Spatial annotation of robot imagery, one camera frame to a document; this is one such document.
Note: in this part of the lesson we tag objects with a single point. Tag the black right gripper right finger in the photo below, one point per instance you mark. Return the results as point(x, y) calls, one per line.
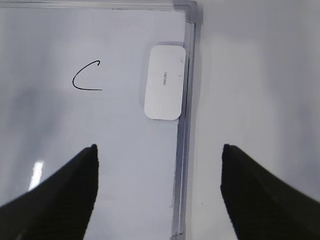
point(260, 205)

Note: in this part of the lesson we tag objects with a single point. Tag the white whiteboard eraser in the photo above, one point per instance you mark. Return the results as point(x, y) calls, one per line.
point(165, 82)

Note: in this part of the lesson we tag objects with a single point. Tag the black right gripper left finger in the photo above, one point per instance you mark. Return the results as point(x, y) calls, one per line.
point(60, 207)

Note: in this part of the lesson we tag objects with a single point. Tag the whiteboard with aluminium frame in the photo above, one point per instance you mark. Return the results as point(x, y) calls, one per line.
point(73, 73)

